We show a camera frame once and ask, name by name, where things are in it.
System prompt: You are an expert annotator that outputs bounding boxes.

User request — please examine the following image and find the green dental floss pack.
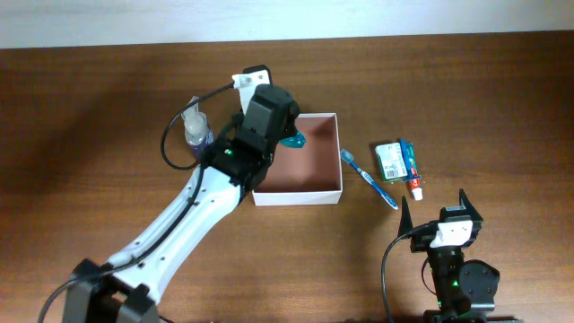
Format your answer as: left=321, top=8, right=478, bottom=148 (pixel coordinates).
left=375, top=143, right=408, bottom=181

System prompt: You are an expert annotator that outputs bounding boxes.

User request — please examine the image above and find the blue white toothbrush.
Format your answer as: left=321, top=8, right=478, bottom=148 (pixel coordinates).
left=340, top=149, right=399, bottom=210

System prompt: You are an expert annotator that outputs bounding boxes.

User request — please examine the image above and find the blue mouthwash bottle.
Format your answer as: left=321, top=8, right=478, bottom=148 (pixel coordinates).
left=280, top=131, right=307, bottom=149

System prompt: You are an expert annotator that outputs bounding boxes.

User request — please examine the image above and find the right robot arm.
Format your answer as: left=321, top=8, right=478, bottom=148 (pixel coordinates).
left=397, top=190, right=500, bottom=323

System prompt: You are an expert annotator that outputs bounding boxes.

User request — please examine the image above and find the right black cable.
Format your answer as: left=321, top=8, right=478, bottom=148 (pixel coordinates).
left=380, top=223, right=439, bottom=323

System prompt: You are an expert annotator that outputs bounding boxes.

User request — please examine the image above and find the white cardboard box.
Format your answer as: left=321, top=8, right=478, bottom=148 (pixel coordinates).
left=253, top=113, right=343, bottom=206

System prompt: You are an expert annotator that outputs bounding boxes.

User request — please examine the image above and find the red green toothpaste tube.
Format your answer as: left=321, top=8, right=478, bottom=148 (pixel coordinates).
left=405, top=143, right=423, bottom=201

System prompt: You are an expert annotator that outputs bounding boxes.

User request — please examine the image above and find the clear spray bottle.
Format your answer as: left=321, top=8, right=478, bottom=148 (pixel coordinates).
left=181, top=103, right=214, bottom=160

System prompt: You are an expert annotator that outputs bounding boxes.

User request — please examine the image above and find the left black cable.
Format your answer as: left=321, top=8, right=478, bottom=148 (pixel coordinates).
left=37, top=82, right=237, bottom=323

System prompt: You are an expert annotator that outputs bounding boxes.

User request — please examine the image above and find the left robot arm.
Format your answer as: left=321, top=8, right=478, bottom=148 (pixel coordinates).
left=54, top=84, right=300, bottom=322

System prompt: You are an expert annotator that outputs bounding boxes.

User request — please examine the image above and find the black cable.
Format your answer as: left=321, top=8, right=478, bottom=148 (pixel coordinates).
left=37, top=82, right=237, bottom=323
left=380, top=223, right=439, bottom=323

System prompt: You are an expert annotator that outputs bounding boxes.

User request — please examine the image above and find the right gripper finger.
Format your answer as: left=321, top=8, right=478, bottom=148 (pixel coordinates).
left=459, top=188, right=483, bottom=223
left=397, top=196, right=413, bottom=237

